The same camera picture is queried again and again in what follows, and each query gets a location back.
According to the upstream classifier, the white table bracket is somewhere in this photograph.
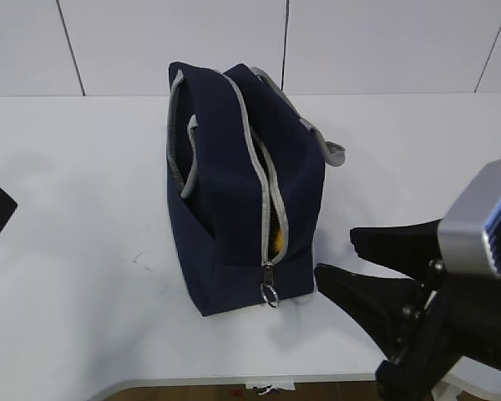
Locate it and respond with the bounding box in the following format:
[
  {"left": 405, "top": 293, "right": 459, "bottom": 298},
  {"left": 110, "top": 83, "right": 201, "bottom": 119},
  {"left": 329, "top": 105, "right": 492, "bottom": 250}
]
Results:
[{"left": 245, "top": 378, "right": 296, "bottom": 396}]

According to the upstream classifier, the navy blue lunch bag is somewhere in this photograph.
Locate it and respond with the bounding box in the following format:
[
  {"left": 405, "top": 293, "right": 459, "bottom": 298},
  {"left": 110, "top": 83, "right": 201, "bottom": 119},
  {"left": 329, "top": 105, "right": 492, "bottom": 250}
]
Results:
[{"left": 166, "top": 62, "right": 345, "bottom": 316}]

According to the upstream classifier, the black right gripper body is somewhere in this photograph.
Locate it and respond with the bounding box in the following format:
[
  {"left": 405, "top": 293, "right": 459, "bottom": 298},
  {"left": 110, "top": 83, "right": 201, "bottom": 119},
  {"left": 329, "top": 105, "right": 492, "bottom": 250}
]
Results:
[{"left": 376, "top": 258, "right": 501, "bottom": 400}]

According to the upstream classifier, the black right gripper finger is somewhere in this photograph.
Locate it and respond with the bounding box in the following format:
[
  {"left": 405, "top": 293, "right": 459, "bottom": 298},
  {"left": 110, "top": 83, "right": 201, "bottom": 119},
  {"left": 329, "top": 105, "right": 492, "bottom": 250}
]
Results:
[
  {"left": 350, "top": 220, "right": 442, "bottom": 282},
  {"left": 314, "top": 264, "right": 426, "bottom": 359}
]

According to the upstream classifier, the yellow pear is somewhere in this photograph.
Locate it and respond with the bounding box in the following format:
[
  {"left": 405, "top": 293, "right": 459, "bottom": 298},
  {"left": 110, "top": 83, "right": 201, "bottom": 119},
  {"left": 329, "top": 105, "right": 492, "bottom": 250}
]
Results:
[{"left": 269, "top": 226, "right": 284, "bottom": 258}]

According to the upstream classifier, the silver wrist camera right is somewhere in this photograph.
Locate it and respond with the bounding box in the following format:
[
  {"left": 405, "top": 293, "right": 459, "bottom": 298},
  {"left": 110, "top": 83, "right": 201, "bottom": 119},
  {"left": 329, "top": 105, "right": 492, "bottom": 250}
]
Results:
[{"left": 438, "top": 159, "right": 501, "bottom": 279}]

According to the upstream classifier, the white table leg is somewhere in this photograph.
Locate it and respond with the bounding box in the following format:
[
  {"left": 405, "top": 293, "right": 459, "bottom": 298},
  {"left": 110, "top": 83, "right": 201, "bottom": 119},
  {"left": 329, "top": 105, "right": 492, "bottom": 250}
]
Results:
[{"left": 431, "top": 362, "right": 468, "bottom": 401}]

